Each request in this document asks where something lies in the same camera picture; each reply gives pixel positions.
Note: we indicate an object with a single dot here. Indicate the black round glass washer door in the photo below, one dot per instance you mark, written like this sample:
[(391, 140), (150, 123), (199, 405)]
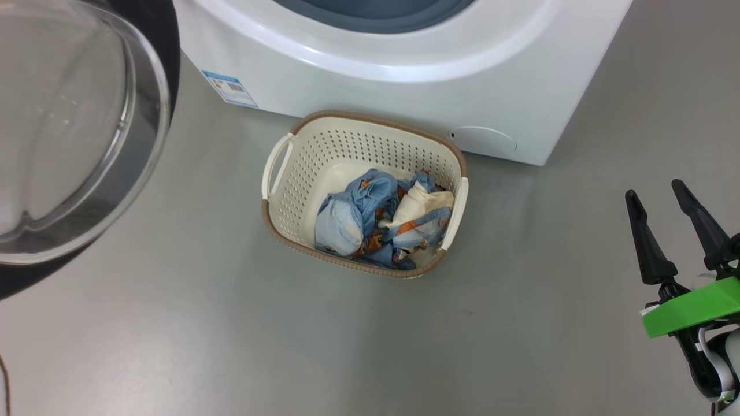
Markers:
[(69, 127)]

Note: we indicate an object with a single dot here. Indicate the cream perforated laundry basket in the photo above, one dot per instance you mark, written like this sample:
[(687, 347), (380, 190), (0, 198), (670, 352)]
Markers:
[(312, 173)]

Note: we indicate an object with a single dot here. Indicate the white front-load washing machine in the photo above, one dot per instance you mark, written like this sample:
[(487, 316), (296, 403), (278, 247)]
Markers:
[(404, 86)]

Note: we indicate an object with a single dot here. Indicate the cream garment with blue trim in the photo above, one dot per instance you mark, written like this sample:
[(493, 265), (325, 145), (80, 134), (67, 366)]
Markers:
[(425, 202)]

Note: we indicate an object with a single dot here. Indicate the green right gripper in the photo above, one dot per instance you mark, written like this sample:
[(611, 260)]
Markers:
[(694, 309)]

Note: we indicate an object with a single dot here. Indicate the round drain filter cover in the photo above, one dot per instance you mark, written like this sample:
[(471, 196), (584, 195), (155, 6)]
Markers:
[(483, 140)]

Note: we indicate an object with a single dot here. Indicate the blue energy label sticker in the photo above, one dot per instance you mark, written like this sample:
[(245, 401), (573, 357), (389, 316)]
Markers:
[(230, 89)]

